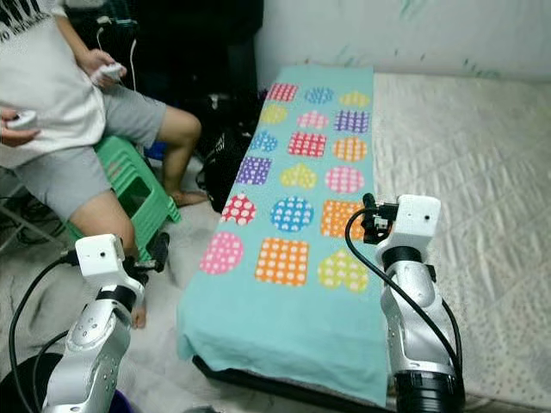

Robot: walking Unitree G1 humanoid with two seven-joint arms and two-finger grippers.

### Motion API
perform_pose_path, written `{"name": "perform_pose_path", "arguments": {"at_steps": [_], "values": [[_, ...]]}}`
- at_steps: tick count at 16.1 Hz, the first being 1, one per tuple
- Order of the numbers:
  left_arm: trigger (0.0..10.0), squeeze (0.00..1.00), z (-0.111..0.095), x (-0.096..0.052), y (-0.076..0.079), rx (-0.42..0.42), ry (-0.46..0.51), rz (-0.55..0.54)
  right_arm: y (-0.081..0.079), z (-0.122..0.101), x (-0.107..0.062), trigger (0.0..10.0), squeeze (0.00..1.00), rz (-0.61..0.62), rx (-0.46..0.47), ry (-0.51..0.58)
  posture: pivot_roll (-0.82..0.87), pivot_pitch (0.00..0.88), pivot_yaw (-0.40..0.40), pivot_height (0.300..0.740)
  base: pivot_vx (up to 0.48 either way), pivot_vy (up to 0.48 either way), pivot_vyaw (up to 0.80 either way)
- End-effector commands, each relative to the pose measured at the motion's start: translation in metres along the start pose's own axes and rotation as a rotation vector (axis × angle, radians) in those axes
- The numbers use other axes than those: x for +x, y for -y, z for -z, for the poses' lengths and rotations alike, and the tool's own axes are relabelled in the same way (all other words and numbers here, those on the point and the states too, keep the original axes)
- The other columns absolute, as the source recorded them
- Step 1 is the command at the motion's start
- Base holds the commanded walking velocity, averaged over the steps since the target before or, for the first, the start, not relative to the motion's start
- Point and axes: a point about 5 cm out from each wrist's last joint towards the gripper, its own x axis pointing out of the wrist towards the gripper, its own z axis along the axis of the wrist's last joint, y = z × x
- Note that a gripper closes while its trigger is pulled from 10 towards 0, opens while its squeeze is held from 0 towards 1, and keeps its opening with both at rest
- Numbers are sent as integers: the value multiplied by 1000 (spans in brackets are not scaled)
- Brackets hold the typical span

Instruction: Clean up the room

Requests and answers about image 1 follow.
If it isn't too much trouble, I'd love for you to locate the teal polka pattern blanket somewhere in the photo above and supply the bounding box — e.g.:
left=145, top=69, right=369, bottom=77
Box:
left=176, top=65, right=388, bottom=407

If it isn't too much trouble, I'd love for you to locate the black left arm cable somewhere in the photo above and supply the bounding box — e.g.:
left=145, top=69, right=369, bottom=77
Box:
left=31, top=331, right=71, bottom=413
left=9, top=252, right=80, bottom=413

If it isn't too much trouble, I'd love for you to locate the black backpack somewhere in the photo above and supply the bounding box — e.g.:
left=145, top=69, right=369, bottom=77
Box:
left=200, top=95, right=268, bottom=214

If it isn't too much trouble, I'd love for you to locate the grey patterned mattress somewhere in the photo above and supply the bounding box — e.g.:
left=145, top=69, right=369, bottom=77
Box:
left=370, top=73, right=551, bottom=410

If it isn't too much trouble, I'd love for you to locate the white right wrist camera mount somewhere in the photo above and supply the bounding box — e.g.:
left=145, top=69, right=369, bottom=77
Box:
left=381, top=194, right=443, bottom=259

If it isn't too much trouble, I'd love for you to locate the white handheld controller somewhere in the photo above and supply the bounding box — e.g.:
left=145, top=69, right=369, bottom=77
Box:
left=90, top=62, right=128, bottom=85
left=7, top=109, right=39, bottom=131

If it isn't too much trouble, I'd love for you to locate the dark bed frame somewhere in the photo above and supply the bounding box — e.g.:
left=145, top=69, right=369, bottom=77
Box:
left=191, top=354, right=406, bottom=413

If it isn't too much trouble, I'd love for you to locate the green plastic stool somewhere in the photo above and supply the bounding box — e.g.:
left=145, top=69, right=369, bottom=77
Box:
left=65, top=133, right=183, bottom=252

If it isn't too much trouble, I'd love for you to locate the person in grey shorts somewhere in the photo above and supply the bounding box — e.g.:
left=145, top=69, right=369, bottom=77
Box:
left=0, top=0, right=209, bottom=330

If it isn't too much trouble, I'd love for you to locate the blue plastic crate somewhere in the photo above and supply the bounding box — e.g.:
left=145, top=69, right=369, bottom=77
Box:
left=145, top=139, right=170, bottom=163

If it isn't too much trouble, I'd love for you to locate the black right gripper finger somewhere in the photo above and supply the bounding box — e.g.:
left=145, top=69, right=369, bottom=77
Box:
left=360, top=193, right=380, bottom=243

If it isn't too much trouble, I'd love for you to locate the black round bin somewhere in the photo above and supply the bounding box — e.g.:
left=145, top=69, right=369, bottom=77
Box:
left=0, top=353, right=63, bottom=413

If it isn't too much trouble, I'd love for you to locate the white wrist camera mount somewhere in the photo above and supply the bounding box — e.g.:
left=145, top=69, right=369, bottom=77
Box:
left=381, top=194, right=443, bottom=259
left=74, top=234, right=143, bottom=298

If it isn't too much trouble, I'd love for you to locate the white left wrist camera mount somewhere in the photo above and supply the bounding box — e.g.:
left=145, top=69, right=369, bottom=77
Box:
left=74, top=234, right=143, bottom=298

